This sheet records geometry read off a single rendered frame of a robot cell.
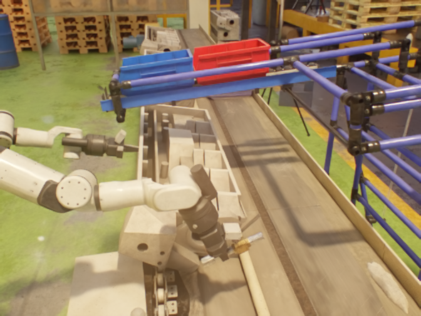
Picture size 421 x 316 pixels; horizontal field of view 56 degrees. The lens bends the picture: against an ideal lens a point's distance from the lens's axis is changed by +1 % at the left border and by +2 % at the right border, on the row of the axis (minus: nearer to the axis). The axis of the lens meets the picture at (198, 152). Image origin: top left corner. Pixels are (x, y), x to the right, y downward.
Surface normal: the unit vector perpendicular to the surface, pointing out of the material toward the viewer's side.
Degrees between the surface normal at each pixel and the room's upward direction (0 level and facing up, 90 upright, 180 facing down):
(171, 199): 89
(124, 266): 0
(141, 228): 38
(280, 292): 0
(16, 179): 70
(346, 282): 0
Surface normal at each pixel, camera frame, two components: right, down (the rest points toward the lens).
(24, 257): -0.02, -0.90
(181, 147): 0.18, -0.33
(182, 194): 0.16, 0.40
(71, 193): 0.14, 0.10
